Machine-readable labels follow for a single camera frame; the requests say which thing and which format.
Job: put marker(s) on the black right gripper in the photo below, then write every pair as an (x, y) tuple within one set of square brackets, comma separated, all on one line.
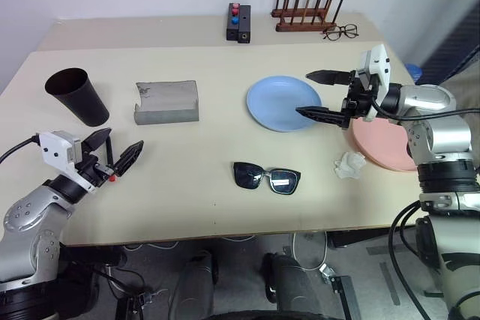
[(358, 100)]

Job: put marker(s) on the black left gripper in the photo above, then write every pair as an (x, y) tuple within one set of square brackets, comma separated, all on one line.
[(93, 172)]

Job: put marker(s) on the grey felt glasses case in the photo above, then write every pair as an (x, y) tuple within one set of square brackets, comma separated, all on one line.
[(165, 97)]

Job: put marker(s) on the black sunglasses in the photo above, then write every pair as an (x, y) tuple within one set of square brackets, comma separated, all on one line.
[(247, 175)]

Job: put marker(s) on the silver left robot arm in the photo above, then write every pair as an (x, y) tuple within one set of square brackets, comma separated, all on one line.
[(22, 215)]

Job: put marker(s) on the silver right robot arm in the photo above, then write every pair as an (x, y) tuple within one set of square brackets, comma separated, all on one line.
[(431, 99)]

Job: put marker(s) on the black stick with red end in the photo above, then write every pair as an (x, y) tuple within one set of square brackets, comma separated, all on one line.
[(109, 155)]

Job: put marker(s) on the blue round plate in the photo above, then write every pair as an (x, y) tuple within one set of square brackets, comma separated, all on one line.
[(277, 102)]

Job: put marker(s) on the black plastic cup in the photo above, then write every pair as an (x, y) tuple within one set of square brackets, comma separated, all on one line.
[(82, 106)]

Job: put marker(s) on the dark thin-framed eyeglasses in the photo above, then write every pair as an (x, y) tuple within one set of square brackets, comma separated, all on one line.
[(332, 34)]

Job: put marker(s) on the pink round plate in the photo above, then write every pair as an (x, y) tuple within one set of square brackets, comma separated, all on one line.
[(378, 144)]

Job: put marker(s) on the crumpled white tissue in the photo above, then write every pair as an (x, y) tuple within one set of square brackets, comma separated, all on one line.
[(350, 164)]

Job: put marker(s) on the brown wooden peg rack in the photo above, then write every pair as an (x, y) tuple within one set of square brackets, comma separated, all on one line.
[(300, 27)]

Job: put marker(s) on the blue water jug cap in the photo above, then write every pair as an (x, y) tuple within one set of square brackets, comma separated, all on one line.
[(414, 70)]

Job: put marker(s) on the black box with round hole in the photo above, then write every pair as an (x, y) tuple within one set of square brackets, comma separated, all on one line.
[(244, 26)]

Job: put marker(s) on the black box with coloured buttons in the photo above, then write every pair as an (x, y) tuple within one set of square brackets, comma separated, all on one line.
[(231, 26)]

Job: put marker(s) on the dark brown furniture panel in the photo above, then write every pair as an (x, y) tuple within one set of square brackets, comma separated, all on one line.
[(453, 46)]

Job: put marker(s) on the dark grey rounded shape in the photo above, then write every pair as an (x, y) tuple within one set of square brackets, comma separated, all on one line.
[(288, 286), (193, 286)]

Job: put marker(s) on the silver metal clamp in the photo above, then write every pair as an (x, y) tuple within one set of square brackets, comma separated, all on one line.
[(327, 273)]

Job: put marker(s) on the black metal strut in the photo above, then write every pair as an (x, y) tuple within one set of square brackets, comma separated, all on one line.
[(347, 297)]

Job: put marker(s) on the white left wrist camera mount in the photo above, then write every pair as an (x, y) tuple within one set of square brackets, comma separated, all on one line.
[(52, 145)]

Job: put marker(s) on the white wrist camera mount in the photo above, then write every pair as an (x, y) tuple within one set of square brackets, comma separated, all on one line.
[(52, 145), (378, 59)]

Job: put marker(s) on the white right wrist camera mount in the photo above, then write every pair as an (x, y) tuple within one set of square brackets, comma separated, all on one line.
[(378, 59)]

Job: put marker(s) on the black table frame bar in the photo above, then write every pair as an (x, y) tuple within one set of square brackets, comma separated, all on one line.
[(356, 237)]

